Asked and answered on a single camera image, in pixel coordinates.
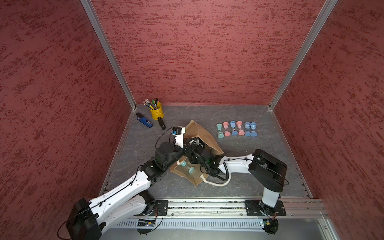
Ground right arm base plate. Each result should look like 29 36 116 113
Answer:
245 200 287 218

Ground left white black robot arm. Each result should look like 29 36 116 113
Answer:
64 142 187 240

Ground black staple box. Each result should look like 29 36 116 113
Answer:
158 117 167 130

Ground blue stapler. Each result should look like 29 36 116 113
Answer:
136 113 153 128

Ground pens in cup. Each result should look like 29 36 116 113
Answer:
143 99 158 110

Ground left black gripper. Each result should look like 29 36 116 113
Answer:
164 136 196 169

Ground yellow pen cup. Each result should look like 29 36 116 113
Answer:
150 101 164 120

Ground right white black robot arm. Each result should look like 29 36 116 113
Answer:
191 143 289 218

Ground blue sand timer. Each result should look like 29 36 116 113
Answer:
244 122 252 137
251 122 258 137
230 121 238 136

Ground green sand timer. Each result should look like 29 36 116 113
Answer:
216 123 225 139

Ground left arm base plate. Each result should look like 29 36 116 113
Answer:
142 200 169 217

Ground pink sand timer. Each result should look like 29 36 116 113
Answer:
236 121 245 136
223 122 231 137

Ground aluminium front rail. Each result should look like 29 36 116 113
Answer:
105 198 338 240

